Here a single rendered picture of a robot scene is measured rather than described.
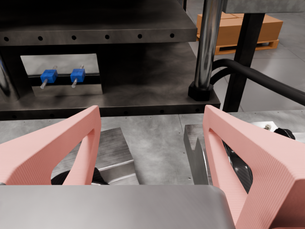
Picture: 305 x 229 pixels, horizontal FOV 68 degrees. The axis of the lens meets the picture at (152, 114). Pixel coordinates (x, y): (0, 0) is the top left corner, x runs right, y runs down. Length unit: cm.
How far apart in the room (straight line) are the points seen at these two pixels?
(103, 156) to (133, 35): 48
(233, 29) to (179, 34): 265
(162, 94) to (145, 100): 8
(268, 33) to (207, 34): 307
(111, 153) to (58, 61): 50
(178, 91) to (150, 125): 27
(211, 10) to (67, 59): 52
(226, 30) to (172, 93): 256
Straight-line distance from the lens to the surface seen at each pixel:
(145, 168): 62
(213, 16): 79
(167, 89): 96
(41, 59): 93
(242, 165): 50
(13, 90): 102
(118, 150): 51
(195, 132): 64
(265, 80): 83
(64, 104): 93
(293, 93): 84
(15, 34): 94
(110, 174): 50
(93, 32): 85
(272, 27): 387
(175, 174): 60
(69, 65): 91
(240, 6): 96
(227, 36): 347
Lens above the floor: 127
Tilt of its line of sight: 37 degrees down
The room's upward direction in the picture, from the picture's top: straight up
